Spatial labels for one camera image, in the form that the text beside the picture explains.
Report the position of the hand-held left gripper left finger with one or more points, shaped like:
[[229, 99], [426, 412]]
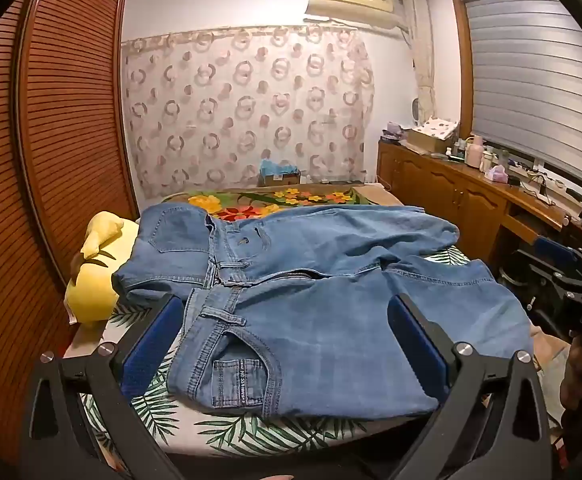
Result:
[[151, 355]]

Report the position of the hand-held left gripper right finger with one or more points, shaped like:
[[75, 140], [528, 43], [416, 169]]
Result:
[[416, 350]]

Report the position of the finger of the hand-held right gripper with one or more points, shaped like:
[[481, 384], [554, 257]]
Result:
[[536, 285], [556, 251]]

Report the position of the blue denim pants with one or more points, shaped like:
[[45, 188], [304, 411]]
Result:
[[321, 320]]

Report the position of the person's right hand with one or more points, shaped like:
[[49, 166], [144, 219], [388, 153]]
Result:
[[573, 375]]

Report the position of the grey cloth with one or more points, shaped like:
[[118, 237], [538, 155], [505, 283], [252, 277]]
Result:
[[548, 360]]

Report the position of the white power strip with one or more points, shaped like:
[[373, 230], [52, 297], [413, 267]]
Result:
[[523, 172]]

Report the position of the yellow plush toy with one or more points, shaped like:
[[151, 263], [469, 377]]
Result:
[[93, 285]]

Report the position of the purple tissue pack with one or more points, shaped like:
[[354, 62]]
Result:
[[497, 175]]

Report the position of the leaf print bed sheet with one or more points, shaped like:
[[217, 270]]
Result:
[[221, 430]]

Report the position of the white bottle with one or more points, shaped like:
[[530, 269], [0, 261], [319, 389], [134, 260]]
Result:
[[486, 164]]

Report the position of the pink thermos jug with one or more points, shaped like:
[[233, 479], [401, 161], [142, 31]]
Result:
[[473, 152]]

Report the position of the wooden sideboard cabinet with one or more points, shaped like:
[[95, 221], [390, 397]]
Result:
[[436, 185]]

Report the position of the spotted cardboard box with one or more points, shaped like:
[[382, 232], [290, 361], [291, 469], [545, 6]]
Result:
[[433, 132]]

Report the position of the black flat box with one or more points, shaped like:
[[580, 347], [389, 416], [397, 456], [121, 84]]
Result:
[[346, 182]]

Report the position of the grey window blind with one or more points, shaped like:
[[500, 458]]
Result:
[[531, 70]]

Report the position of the floral blanket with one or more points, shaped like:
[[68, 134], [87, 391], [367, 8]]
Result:
[[291, 197]]

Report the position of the small round white fan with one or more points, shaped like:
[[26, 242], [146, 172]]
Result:
[[413, 114]]

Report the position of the cardboard box with blue cloth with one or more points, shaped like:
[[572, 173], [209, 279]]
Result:
[[277, 172]]

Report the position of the beige tied curtain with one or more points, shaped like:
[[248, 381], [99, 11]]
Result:
[[423, 60]]

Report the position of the wooden louvred wardrobe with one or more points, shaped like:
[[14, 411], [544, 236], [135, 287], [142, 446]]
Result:
[[71, 110]]

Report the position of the circle pattern sheer curtain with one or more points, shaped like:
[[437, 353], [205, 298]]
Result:
[[246, 110]]

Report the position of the cream wall air conditioner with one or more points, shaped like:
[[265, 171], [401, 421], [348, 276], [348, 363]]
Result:
[[351, 2]]

